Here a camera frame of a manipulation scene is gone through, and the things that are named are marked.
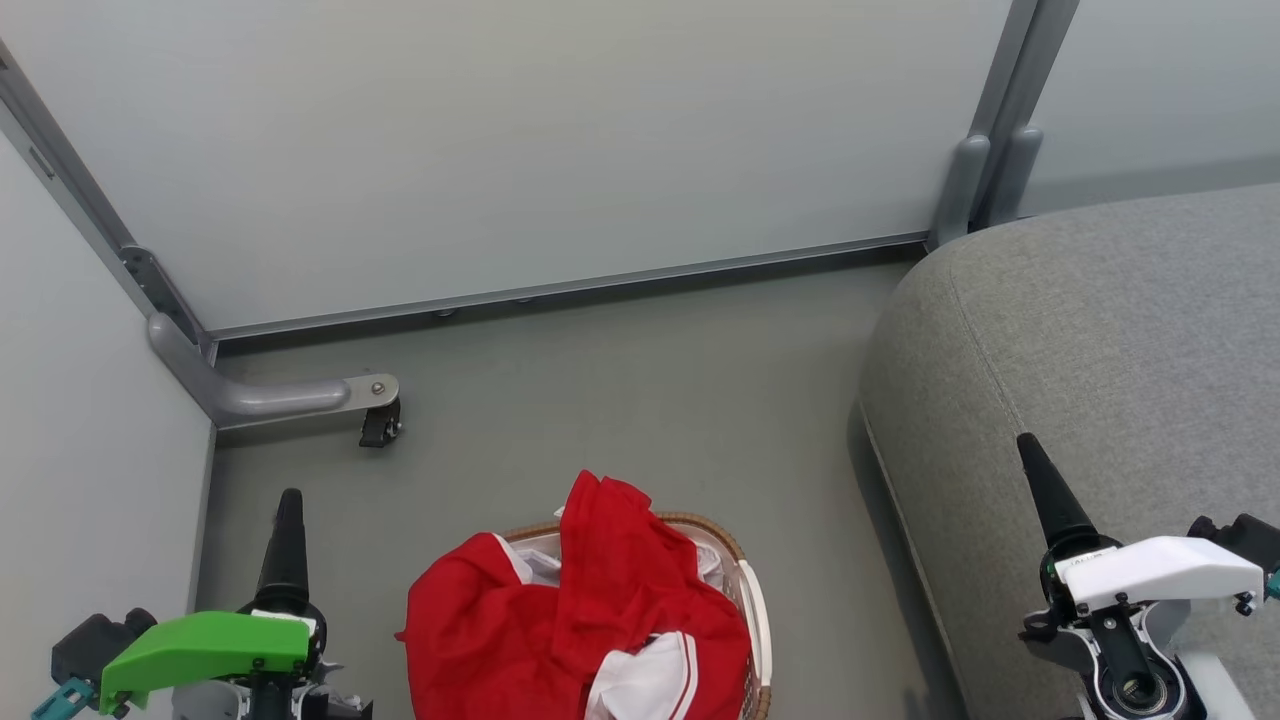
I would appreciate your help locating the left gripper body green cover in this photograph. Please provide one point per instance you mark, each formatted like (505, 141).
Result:
(210, 645)

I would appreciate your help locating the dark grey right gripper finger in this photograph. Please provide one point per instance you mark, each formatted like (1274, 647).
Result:
(1058, 510)

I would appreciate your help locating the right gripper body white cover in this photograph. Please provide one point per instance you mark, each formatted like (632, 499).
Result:
(1160, 570)

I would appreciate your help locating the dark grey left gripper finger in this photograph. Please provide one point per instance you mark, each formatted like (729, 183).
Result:
(286, 560)

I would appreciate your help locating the red and white shirt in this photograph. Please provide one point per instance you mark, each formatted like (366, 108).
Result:
(500, 640)

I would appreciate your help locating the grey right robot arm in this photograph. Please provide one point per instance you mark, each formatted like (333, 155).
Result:
(1225, 695)

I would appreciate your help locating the grey fabric sofa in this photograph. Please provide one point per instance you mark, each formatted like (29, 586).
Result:
(1100, 350)

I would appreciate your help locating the grey partition foot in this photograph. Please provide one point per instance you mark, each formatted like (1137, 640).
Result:
(260, 398)

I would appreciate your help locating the black caster wheel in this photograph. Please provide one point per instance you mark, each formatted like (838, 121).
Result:
(380, 425)

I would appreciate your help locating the white laundry basket brown rim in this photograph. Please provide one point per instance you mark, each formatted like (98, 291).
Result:
(752, 620)

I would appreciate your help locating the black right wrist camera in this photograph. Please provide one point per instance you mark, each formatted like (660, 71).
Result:
(1250, 535)

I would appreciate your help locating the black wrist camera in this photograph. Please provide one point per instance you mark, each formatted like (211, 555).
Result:
(95, 645)
(1250, 535)

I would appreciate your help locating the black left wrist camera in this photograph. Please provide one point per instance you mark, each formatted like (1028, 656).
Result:
(95, 645)

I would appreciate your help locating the grey long partition rail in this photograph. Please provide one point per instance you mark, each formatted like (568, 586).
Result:
(600, 282)

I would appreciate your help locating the grey partition post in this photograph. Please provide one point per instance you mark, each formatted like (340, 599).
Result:
(1015, 80)

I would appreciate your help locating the grey slanted partition frame rail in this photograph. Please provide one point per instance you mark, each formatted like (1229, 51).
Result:
(60, 165)

